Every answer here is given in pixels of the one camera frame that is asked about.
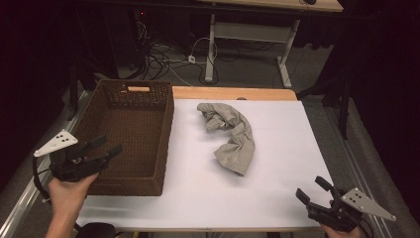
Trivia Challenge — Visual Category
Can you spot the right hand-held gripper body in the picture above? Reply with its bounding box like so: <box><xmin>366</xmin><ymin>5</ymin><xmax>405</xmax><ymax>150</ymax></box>
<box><xmin>306</xmin><ymin>186</ymin><xmax>397</xmax><ymax>233</ymax></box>

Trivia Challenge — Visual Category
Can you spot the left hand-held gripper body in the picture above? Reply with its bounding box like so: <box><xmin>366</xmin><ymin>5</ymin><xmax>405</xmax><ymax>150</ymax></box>
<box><xmin>33</xmin><ymin>129</ymin><xmax>112</xmax><ymax>183</ymax></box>

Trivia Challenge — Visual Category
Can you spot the brown woven basket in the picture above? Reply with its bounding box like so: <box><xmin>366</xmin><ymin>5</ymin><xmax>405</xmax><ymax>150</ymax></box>
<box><xmin>67</xmin><ymin>78</ymin><xmax>175</xmax><ymax>197</ymax></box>

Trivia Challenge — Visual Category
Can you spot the grey cloth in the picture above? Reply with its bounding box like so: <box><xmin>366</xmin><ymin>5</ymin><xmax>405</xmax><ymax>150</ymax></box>
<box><xmin>196</xmin><ymin>101</ymin><xmax>257</xmax><ymax>178</ymax></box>

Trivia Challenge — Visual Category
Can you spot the person's left hand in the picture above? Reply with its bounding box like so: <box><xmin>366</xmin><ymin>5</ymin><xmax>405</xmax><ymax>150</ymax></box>
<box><xmin>47</xmin><ymin>172</ymin><xmax>100</xmax><ymax>216</ymax></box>

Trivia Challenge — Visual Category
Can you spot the person's right hand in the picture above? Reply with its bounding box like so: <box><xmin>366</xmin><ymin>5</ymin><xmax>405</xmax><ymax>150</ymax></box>
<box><xmin>319</xmin><ymin>223</ymin><xmax>365</xmax><ymax>238</ymax></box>

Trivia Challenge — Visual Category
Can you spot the white table sheet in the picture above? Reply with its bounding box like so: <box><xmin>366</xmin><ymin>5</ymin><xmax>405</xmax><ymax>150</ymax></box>
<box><xmin>76</xmin><ymin>98</ymin><xmax>335</xmax><ymax>230</ymax></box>

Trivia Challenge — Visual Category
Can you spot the black stand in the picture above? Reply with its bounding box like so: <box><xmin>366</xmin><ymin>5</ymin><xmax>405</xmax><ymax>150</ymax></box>
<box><xmin>296</xmin><ymin>73</ymin><xmax>354</xmax><ymax>141</ymax></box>
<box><xmin>66</xmin><ymin>62</ymin><xmax>81</xmax><ymax>122</ymax></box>

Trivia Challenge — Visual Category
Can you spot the dark rounded object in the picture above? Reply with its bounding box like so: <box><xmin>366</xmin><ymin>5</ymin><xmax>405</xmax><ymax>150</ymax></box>
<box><xmin>76</xmin><ymin>222</ymin><xmax>117</xmax><ymax>238</ymax></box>

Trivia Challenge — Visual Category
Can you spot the black computer case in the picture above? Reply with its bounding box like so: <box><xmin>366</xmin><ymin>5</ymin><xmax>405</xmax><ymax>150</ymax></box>
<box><xmin>100</xmin><ymin>5</ymin><xmax>148</xmax><ymax>72</ymax></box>

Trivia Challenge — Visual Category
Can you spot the white-framed desk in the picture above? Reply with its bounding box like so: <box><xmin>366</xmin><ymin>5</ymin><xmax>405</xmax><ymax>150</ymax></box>
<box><xmin>197</xmin><ymin>0</ymin><xmax>345</xmax><ymax>89</ymax></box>

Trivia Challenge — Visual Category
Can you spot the metal floor rail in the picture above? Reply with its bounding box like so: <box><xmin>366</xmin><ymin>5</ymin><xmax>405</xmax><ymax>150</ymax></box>
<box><xmin>0</xmin><ymin>89</ymin><xmax>94</xmax><ymax>238</ymax></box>
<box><xmin>325</xmin><ymin>105</ymin><xmax>395</xmax><ymax>238</ymax></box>

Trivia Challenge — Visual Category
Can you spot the left hand-held gripper cable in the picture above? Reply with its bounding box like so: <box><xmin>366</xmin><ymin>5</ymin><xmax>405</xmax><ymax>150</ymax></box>
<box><xmin>31</xmin><ymin>154</ymin><xmax>53</xmax><ymax>202</ymax></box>

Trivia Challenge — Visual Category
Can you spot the bundle of black cables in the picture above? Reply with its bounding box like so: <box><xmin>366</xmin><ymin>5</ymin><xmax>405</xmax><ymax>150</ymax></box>
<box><xmin>137</xmin><ymin>13</ymin><xmax>221</xmax><ymax>86</ymax></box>

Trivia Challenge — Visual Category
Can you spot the white cable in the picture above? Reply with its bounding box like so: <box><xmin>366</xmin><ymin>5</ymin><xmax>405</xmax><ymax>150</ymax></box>
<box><xmin>190</xmin><ymin>36</ymin><xmax>219</xmax><ymax>64</ymax></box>

